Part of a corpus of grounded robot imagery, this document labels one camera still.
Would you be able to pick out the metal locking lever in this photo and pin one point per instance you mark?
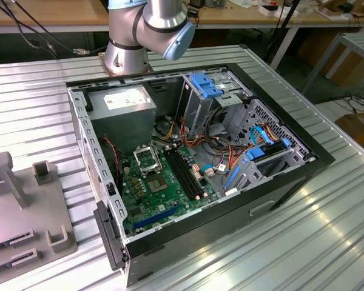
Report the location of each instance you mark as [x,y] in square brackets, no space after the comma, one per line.
[157,159]

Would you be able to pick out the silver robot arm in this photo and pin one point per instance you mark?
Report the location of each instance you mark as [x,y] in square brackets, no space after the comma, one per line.
[157,18]

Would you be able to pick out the CPU socket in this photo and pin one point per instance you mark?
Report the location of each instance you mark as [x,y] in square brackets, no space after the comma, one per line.
[155,183]

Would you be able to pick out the black RAM slot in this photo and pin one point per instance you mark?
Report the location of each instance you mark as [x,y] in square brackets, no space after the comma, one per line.
[181,175]
[188,175]

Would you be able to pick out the grey metal drive cage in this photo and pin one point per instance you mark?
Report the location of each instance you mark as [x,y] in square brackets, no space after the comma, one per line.
[197,112]

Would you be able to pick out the green motherboard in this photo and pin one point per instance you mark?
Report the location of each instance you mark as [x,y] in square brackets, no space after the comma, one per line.
[174,188]

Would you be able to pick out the grey power supply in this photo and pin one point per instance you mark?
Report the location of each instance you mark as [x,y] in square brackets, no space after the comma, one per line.
[121,130]

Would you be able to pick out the blue plastic drive latch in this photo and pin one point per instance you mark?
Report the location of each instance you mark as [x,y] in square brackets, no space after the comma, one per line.
[204,83]

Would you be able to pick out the hard disk in blue carrier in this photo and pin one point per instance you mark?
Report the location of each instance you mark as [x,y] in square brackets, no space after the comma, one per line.
[256,154]

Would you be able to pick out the blue expansion slot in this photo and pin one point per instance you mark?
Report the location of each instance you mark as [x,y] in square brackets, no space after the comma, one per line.
[157,216]

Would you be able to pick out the black PC case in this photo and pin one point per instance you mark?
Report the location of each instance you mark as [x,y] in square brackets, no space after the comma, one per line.
[218,230]

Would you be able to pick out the grey perforated disk bay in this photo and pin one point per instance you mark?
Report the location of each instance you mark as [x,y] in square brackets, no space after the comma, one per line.
[291,133]

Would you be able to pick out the black plastic case latch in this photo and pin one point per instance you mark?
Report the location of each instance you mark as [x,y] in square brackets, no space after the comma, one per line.
[109,236]

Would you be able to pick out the white box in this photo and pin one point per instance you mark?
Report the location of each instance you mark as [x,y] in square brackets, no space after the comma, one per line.
[276,11]

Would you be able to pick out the brown cardboard boxes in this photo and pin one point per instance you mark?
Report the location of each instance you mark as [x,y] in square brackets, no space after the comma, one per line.
[312,45]

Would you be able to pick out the black slanted pole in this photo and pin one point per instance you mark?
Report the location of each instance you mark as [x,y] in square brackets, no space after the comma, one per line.
[291,13]

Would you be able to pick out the grey parts rack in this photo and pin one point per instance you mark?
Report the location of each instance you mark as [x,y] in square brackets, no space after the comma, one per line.
[24,218]

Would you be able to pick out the cardboard box with label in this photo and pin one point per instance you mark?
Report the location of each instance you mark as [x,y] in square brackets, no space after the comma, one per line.
[358,124]

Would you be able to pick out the wooden desk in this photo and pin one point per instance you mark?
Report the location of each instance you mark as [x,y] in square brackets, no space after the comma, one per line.
[48,15]

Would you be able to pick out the white metal table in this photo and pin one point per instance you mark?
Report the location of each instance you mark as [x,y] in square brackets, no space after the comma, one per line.
[361,42]

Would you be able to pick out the blue plastic rail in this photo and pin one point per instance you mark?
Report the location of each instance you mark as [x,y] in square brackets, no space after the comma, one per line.
[232,176]

